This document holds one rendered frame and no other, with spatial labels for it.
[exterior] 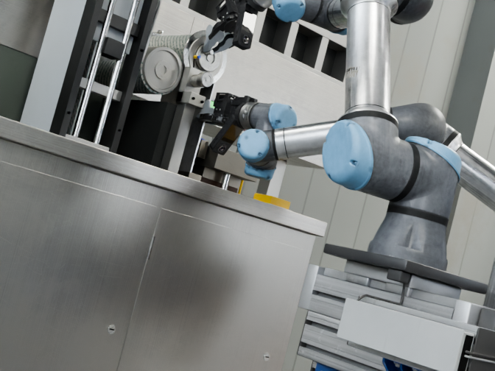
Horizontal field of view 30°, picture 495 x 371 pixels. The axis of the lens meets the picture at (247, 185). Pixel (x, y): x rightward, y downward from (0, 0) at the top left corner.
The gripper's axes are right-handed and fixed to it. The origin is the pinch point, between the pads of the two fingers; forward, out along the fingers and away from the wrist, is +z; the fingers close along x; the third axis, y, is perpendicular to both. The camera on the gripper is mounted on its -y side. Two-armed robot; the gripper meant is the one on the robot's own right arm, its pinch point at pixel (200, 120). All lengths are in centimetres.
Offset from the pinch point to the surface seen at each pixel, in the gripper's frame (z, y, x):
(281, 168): 46, 2, -75
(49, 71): 12.5, 0.0, 41.3
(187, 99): -8.6, 2.3, 12.1
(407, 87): 134, 81, -229
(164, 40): 10.2, 19.0, 11.6
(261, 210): -31.9, -21.3, -2.2
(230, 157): -6.4, -7.9, -8.7
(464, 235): 107, 10, -274
